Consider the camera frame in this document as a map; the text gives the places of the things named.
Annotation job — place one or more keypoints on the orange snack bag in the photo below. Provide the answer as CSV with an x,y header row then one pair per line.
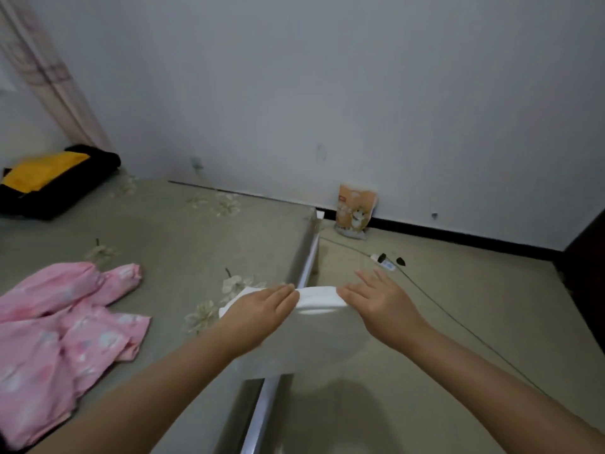
x,y
355,212

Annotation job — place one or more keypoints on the person's right fingers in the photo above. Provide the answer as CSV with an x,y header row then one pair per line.
x,y
364,293

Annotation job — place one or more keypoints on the black and yellow garment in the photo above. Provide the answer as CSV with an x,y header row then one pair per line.
x,y
56,184

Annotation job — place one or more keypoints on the person's right forearm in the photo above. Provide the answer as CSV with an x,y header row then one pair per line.
x,y
496,397

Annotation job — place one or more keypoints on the grey floral bed sheet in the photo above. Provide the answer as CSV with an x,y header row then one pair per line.
x,y
179,241

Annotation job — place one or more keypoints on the person's left forearm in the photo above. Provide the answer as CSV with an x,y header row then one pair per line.
x,y
151,392

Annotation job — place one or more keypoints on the white cloth garment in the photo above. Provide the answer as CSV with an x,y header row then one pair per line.
x,y
316,342

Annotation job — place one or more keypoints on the pink patterned curtain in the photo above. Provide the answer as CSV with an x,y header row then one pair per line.
x,y
52,75

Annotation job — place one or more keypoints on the dark wooden furniture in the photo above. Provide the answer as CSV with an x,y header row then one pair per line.
x,y
586,288

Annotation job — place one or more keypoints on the silver metal bed frame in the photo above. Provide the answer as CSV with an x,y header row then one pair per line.
x,y
307,260

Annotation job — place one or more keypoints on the pink patterned garment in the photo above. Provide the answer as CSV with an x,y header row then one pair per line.
x,y
52,335

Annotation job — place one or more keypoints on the person's left hand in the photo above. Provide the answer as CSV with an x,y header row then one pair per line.
x,y
253,319

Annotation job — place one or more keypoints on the person's left fingers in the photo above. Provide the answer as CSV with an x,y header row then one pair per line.
x,y
282,302

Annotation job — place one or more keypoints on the person's right hand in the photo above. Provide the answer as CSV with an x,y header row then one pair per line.
x,y
383,309

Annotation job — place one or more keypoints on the white charger plug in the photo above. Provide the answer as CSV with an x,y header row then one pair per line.
x,y
384,262

